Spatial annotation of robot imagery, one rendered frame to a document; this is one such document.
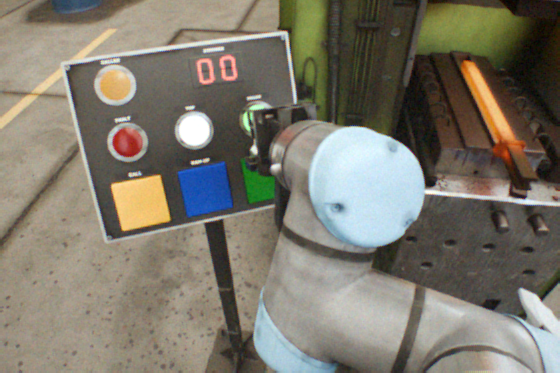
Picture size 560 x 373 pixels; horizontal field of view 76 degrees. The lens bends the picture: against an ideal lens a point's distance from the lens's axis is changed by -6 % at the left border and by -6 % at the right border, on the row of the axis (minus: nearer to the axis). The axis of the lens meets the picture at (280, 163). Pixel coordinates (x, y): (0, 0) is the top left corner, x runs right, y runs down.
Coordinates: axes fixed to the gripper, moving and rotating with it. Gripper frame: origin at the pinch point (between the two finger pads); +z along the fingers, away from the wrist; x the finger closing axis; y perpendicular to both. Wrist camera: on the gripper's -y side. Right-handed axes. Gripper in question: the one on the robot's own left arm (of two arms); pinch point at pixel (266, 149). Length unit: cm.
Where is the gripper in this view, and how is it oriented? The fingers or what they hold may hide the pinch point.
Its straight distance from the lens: 57.7
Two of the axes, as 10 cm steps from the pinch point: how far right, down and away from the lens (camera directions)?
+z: -2.5, -1.7, 9.5
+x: -9.6, 1.9, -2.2
